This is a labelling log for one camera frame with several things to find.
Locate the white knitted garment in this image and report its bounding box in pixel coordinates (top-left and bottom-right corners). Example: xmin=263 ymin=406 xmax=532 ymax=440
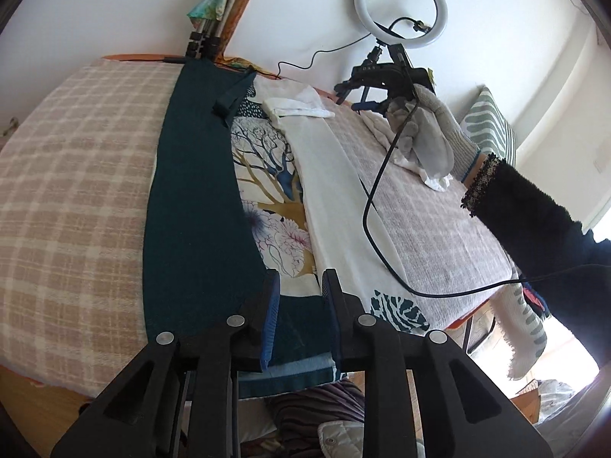
xmin=362 ymin=111 xmax=398 ymax=150

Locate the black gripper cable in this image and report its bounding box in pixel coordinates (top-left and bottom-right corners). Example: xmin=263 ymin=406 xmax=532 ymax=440
xmin=362 ymin=69 xmax=611 ymax=299

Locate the beige plaid blanket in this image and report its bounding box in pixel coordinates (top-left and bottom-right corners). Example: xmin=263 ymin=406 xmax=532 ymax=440
xmin=0 ymin=57 xmax=521 ymax=399

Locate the dark green cloth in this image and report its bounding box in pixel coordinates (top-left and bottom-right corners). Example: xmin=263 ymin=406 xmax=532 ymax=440
xmin=143 ymin=60 xmax=335 ymax=363

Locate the tree print cloth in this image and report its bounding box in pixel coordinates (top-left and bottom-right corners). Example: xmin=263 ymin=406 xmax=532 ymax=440
xmin=229 ymin=81 xmax=430 ymax=387

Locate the tripod with colourful cloth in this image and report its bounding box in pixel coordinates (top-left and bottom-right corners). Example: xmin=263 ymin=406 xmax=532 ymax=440
xmin=184 ymin=0 xmax=268 ymax=65

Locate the wooden bed frame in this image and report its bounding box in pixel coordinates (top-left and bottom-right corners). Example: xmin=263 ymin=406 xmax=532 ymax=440
xmin=0 ymin=365 xmax=96 ymax=458

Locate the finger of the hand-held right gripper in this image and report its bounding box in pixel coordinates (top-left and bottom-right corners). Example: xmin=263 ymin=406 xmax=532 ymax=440
xmin=353 ymin=98 xmax=390 ymax=115

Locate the black ring light cable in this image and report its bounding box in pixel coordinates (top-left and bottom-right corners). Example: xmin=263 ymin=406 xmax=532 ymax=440
xmin=277 ymin=38 xmax=378 ymax=79

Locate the person's right hand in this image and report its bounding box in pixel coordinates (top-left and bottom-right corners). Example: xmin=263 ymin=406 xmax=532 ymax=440
xmin=411 ymin=83 xmax=481 ymax=184

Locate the white quilted cloth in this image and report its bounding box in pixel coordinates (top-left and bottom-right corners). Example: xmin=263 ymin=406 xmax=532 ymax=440
xmin=317 ymin=420 xmax=425 ymax=458

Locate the white ring light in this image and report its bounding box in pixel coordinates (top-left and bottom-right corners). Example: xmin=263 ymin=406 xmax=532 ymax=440
xmin=354 ymin=0 xmax=450 ymax=51

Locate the green white patterned pillow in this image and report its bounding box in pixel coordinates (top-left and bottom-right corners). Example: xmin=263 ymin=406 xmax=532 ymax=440
xmin=458 ymin=87 xmax=519 ymax=165

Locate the small grey white garment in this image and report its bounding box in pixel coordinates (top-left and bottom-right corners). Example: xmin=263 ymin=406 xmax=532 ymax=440
xmin=386 ymin=97 xmax=455 ymax=192

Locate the long white cloth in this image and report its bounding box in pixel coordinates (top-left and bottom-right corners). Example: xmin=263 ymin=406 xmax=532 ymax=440
xmin=253 ymin=79 xmax=378 ymax=316

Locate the dark striped cloth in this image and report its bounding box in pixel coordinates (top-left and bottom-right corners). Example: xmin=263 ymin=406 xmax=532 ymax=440
xmin=267 ymin=379 xmax=366 ymax=444

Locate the small folded white garment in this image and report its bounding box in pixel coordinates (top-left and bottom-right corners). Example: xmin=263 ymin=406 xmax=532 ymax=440
xmin=262 ymin=87 xmax=336 ymax=120

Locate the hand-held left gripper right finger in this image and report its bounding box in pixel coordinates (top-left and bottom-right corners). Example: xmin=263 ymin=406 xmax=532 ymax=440
xmin=321 ymin=268 xmax=557 ymax=458

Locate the green patterned white towel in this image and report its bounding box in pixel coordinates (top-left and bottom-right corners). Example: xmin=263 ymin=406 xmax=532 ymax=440
xmin=491 ymin=281 xmax=550 ymax=382

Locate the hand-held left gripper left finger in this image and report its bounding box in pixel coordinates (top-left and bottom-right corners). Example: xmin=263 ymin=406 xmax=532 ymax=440
xmin=50 ymin=269 xmax=282 ymax=458

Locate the person's right forearm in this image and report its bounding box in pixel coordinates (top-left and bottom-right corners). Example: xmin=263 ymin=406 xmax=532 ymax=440
xmin=461 ymin=153 xmax=611 ymax=377

